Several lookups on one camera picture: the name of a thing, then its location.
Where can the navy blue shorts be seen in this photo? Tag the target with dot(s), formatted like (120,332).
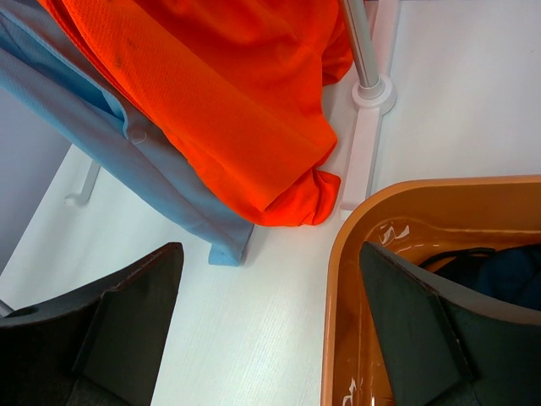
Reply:
(511,275)

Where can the orange shorts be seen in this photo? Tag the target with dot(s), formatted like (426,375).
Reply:
(220,105)

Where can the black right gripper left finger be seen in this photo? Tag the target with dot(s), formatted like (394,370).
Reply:
(100,344)

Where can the silver white clothes rack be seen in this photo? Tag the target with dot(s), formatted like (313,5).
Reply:
(367,105)

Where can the light blue shorts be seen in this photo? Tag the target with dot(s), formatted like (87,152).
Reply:
(44,70)

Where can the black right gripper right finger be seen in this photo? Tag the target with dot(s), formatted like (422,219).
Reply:
(445,344)

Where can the orange plastic basket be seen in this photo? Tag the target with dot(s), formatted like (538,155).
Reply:
(416,220)

